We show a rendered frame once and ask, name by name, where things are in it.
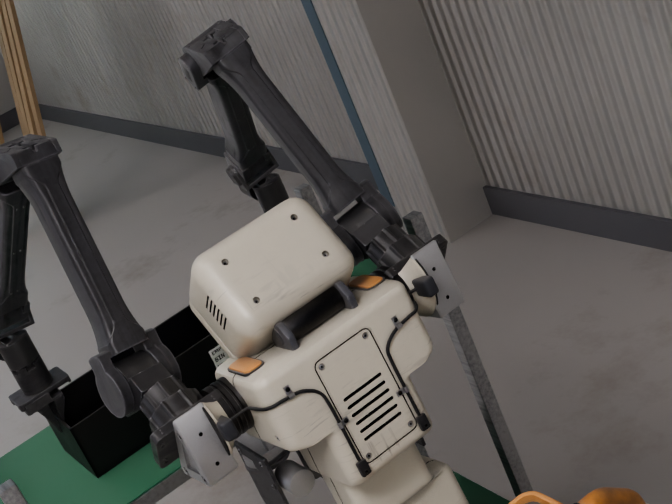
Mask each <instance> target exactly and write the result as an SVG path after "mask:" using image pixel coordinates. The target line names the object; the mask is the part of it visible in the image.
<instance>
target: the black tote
mask: <svg viewBox="0 0 672 504"><path fill-rule="evenodd" d="M154 329H155V330H156V332H157V334H158V336H159V338H160V340H161V342H162V343H163V344H164V345H165V346H166V347H167V348H168V349H169V350H170V351H171V352H172V354H173V355H174V357H175V359H176V361H177V363H178V365H179V368H180V371H181V375H182V382H183V383H184V385H185V386H186V387H187V388H196V389H197V390H198V391H199V393H200V391H201V390H202V389H204V388H205V387H207V386H209V385H210V384H211V383H213V382H215V381H216V377H215V372H216V369H217V368H218V367H219V366H220V365H221V364H222V363H223V362H224V361H226V360H227V359H228V358H229V356H228V355H227V354H226V353H225V351H224V350H223V349H222V348H221V346H220V345H219V344H218V343H217V342H216V340H215V339H214V338H213V337H212V335H211V334H210V333H209V332H208V330H207V329H206V328H205V327H204V325H203V324H202V323H201V322H200V320H199V319H198V318H197V317H196V315H195V314H194V313H193V312H192V310H191V308H190V305H188V306H187V307H185V308H184V309H182V310H181V311H179V312H178V313H176V314H175V315H173V316H171V317H170V318H168V319H167V320H165V321H164V322H162V323H161V324H159V325H158V326H156V327H155V328H154ZM133 353H135V351H134V349H133V347H131V348H129V349H128V350H126V351H124V352H122V353H120V354H118V355H116V356H114V357H112V358H110V359H111V361H112V363H113V364H114V363H116V362H118V361H119V360H121V359H123V358H125V357H127V356H129V355H131V354H133ZM60 390H61V391H62V393H63V395H64V397H65V410H64V416H65V421H66V423H65V422H64V421H63V420H62V419H60V418H59V417H58V416H57V415H55V414H54V412H53V410H52V409H51V407H50V405H49V404H48V405H49V407H50V409H51V411H52V412H53V414H54V416H55V418H56V420H57V421H58V423H59V425H60V427H61V429H62V431H63V432H60V431H58V430H57V428H56V427H55V426H54V425H53V424H52V423H51V422H50V421H49V420H48V419H47V418H46V420H47V421H48V423H49V425H50V426H51V428H52V430H53V432H54V433H55V435H56V437H57V438H58V440H59V442H60V444H61V445H62V447H63V449H64V450H65V451H66V452H67V453H68V454H69V455H71V456H72V457H73V458H74V459H75V460H77V461H78V462H79V463H80V464H81V465H82V466H84V467H85V468H86V469H87V470H88V471H90V472H91V473H92V474H93V475H94V476H95V477H97V478H99V477H101V476H102V475H104V474H105V473H107V472H108V471H110V470H111V469H112V468H114V467H115V466H117V465H118V464H120V463H121V462H122V461H124V460H125V459H127V458H128V457H130V456H131V455H132V454H134V453H135V452H137V451H138V450H140V449H141V448H143V447H144V446H145V445H147V444H148V443H150V435H151V434H152V431H151V428H150V421H149V419H148V418H147V417H146V415H145V414H144V413H143V412H142V411H141V410H139V411H138V412H136V413H135V414H133V415H131V416H129V417H126V416H125V417H123V418H118V417H116V416H115V415H113V414H112V413H111V412H110V411H109V409H108V408H107V407H106V405H105V404H104V402H103V401H102V399H101V397H100V394H99V392H98V389H97V386H96V379H95V374H94V372H93V370H92V369H91V370H89V371H88V372H86V373H84V374H83V375H81V376H80V377H78V378H77V379H75V380H74V381H72V382H71V383H69V384H68V385H66V386H65V387H63V388H62V389H60Z"/></svg>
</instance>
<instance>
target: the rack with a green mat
mask: <svg viewBox="0 0 672 504"><path fill-rule="evenodd" d="M294 192H295V194H296V197H297V198H301V199H303V200H305V201H307V202H308V203H309V204H310V205H311V206H312V207H313V208H314V210H315V211H316V212H317V213H318V214H319V215H320V216H321V215H322V214H323V213H322V211H321V208H320V206H319V204H318V202H317V199H316V197H315V195H314V192H313V190H312V188H311V186H310V184H306V183H303V184H301V185H299V186H298V187H296V188H295V189H294ZM402 219H403V222H404V224H405V227H406V229H407V231H408V234H413V235H417V236H418V237H419V238H421V239H422V240H423V241H424V242H425V243H426V242H428V241H429V240H430V239H432V237H431V234H430V232H429V229H428V227H427V224H426V222H425V219H424V217H423V214H422V213H421V212H418V211H412V212H410V213H409V214H407V215H406V216H404V217H403V218H402ZM376 269H377V266H376V265H375V264H374V263H373V262H372V261H371V260H370V258H369V259H365V260H364V261H362V262H360V263H359V264H358V265H356V266H354V269H353V272H352V275H351V277H353V276H360V275H369V274H370V273H372V272H373V271H375V270H376ZM443 320H444V322H445V325H446V327H447V329H448V332H449V334H450V337H451V339H452V342H453V344H454V347H455V349H456V352H457V354H458V356H459V359H460V361H461V364H462V366H463V369H464V371H465V374H466V376H467V379H468V381H469V383H470V386H471V388H472V391H473V393H474V396H475V398H476V401H477V403H478V405H479V408H480V410H481V413H482V415H483V418H484V420H485V423H486V425H487V428H488V430H489V432H490V435H491V437H492V440H493V442H494V445H495V447H496V450H497V452H498V455H499V457H500V459H501V462H502V464H503V467H504V469H505V472H506V474H507V477H508V479H509V481H510V484H511V486H512V489H513V491H514V494H515V496H516V497H517V496H518V495H520V494H522V493H524V492H528V491H533V489H532V487H531V484H530V482H529V479H528V477H527V474H526V472H525V469H524V467H523V464H522V462H521V459H520V457H519V454H518V452H517V449H516V447H515V444H514V442H513V439H512V437H511V434H510V432H509V429H508V427H507V424H506V422H505V419H504V417H503V414H502V412H501V409H500V407H499V404H498V402H497V399H496V397H495V394H494V392H493V389H492V387H491V384H490V382H489V379H488V377H487V374H486V372H485V369H484V367H483V364H482V362H481V359H480V357H479V354H478V352H477V349H476V347H475V344H474V342H473V339H472V337H471V334H470V332H469V329H468V327H467V324H466V322H465V319H464V317H463V314H462V312H461V309H460V307H459V306H458V307H456V308H455V309H454V310H452V311H451V312H449V313H448V314H447V315H445V316H444V317H443ZM452 471H453V473H454V475H455V477H456V479H457V481H458V483H459V485H460V487H461V489H462V491H463V493H464V495H465V497H466V499H467V500H468V502H469V504H508V503H510V502H511V501H510V500H508V499H506V498H504V497H502V496H501V495H499V494H497V493H495V492H493V491H491V490H489V489H487V488H486V487H484V486H482V485H480V484H478V483H476V482H474V481H472V480H471V479H469V478H467V477H465V476H463V475H461V474H459V473H457V472H456V471H454V470H452ZM190 478H192V477H190V476H189V475H187V474H185V473H184V471H183V469H182V468H181V464H180V458H178V459H176V460H175V461H173V462H172V463H171V464H169V465H168V466H166V467H165V468H160V466H159V465H158V464H157V463H156V461H155V460H154V457H153V452H152V447H151V443H148V444H147V445H145V446H144V447H143V448H141V449H140V450H138V451H137V452H135V453H134V454H132V455H131V456H130V457H128V458H127V459H125V460H124V461H122V462H121V463H120V464H118V465H117V466H115V467H114V468H112V469H111V470H110V471H108V472H107V473H105V474H104V475H102V476H101V477H99V478H97V477H95V476H94V475H93V474H92V473H91V472H90V471H88V470H87V469H86V468H85V467H84V466H82V465H81V464H80V463H79V462H78V461H77V460H75V459H74V458H73V457H72V456H71V455H69V454H68V453H67V452H66V451H65V450H64V449H63V447H62V445H61V444H60V442H59V440H58V438H57V437H56V435H55V433H54V432H53V430H52V428H51V426H50V425H49V426H48V427H46V428H45V429H43V430H42V431H40V432H39V433H37V434H36V435H34V436H33V437H31V438H29V439H28V440H26V441H25V442H23V443H22V444H20V445H19V446H17V447H16V448H14V449H13V450H11V451H10V452H8V453H7V454H5V455H4V456H2V457H0V504H155V503H156V502H158V501H159V500H161V499H162V498H163V497H165V496H166V495H168V494H169V493H171V492H172V491H173V490H175V489H176V488H178V487H179V486H180V485H182V484H183V483H185V482H186V481H188V480H189V479H190Z"/></svg>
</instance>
